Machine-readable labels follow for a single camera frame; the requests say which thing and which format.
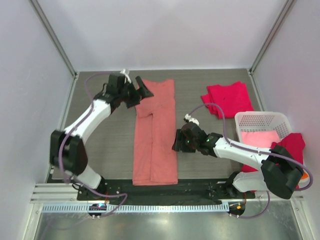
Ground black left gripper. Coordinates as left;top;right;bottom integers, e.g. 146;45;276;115
119;76;154;109

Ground salmon pink t-shirt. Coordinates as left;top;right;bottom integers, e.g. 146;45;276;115
132;79;178;186

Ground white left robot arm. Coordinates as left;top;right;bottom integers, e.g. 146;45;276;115
49;70;154;200

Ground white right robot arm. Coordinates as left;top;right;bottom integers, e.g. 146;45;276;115
172;121;304;200

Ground folded magenta t-shirt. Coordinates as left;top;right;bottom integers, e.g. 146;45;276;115
201;81;254;119

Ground white plastic laundry basket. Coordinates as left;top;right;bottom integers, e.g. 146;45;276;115
234;111;310;185

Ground light pink shirt in basket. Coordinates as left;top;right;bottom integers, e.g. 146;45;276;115
241;130;281;148

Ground crimson shirt over basket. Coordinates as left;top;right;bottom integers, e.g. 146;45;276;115
241;132;306;192

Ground orange shirt in basket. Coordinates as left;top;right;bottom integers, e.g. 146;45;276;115
301;172;309;181

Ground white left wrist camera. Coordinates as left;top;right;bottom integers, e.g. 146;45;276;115
120;69;132;83

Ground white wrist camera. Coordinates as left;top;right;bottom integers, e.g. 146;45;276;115
120;69;132;83
184;114;200;126

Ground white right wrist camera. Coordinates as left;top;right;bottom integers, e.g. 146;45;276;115
184;114;200;126

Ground white slotted cable duct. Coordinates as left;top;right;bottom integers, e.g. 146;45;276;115
42;202;229;213

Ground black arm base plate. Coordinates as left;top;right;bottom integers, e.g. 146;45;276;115
72;178;255;213

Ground left aluminium frame post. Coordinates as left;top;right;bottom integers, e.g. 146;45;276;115
29;0;80;80

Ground aluminium frame post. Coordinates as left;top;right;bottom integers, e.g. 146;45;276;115
29;0;80;80
248;0;296;76

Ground right aluminium frame post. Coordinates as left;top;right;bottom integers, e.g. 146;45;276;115
248;0;296;76

